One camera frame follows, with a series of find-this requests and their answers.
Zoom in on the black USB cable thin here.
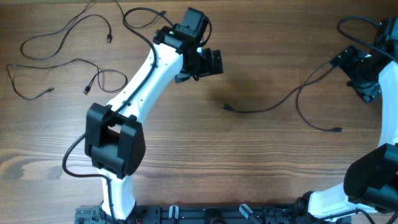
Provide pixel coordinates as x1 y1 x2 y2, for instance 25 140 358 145
5 58 129 101

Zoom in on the black USB cable thick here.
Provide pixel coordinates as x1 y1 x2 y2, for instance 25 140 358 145
220 61 343 133

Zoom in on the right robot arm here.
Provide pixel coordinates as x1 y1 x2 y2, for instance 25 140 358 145
292 16 397 223

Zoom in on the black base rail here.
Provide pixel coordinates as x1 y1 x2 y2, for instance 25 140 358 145
73 203 353 224

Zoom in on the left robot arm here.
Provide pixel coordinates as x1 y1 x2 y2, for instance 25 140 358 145
84 7 223 223

